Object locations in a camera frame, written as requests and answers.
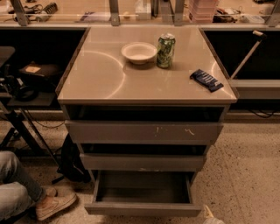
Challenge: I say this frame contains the grey bottom drawer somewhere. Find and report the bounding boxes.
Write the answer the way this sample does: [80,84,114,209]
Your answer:
[85,171,202,217]

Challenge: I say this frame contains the grey middle drawer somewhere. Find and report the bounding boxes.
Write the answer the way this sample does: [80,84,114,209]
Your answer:
[80,144,205,172]

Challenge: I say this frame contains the person leg in jeans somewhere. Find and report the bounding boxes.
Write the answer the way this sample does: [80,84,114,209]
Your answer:
[0,151,46,221]

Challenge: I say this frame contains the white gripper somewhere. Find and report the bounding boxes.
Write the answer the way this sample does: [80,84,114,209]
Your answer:
[203,205,225,224]

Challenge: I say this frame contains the black hairbrush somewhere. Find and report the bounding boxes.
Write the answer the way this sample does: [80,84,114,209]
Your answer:
[35,3,58,22]

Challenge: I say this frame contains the black headphones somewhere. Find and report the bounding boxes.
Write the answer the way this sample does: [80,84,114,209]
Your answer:
[13,79,39,102]

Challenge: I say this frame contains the dark blue snack packet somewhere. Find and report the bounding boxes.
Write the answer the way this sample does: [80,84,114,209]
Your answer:
[190,69,224,93]

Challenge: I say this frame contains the grey drawer cabinet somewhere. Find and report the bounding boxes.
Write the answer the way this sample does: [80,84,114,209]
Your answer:
[55,25,240,176]

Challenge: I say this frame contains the green soda can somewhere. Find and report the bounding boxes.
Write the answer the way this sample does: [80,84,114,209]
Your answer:
[157,33,176,68]

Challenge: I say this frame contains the black backpack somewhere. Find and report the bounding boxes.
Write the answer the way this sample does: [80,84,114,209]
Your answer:
[59,134,91,183]

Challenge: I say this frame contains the tan shoe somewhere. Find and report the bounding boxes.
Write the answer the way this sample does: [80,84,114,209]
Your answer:
[45,186,58,197]
[36,193,77,221]

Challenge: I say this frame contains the black bag with label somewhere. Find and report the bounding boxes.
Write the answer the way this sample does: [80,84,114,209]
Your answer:
[18,63,63,92]

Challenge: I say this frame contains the grey drawer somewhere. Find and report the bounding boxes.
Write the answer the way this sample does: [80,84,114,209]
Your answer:
[66,107,224,144]
[85,171,202,217]
[80,144,205,172]

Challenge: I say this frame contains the white bowl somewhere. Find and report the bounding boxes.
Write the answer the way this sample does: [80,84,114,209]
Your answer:
[121,42,157,65]

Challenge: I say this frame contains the white stick with cork tip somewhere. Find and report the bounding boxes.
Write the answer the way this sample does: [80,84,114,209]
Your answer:
[230,30,267,80]

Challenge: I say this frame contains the pink stacked trays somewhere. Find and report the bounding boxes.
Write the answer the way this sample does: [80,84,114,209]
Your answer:
[188,0,219,24]

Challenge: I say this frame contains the grey top drawer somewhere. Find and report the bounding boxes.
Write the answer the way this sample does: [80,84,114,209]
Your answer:
[66,107,224,144]

